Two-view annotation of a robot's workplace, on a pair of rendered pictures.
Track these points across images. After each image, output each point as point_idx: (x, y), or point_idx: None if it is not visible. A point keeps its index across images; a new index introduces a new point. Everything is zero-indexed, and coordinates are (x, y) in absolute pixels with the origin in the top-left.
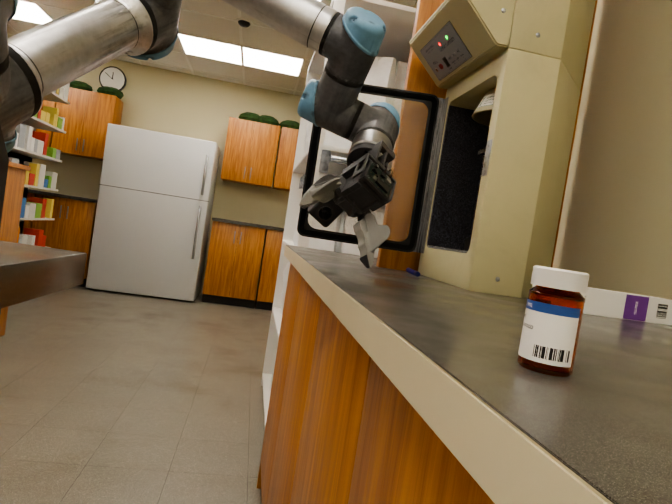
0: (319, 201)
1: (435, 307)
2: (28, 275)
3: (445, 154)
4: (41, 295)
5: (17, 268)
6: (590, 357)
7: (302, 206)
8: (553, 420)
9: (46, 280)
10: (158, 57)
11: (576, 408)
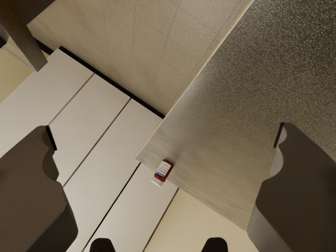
0: (47, 175)
1: (217, 158)
2: (9, 23)
3: None
4: (11, 0)
5: (12, 34)
6: (201, 178)
7: (51, 131)
8: (147, 154)
9: (2, 2)
10: None
11: (155, 158)
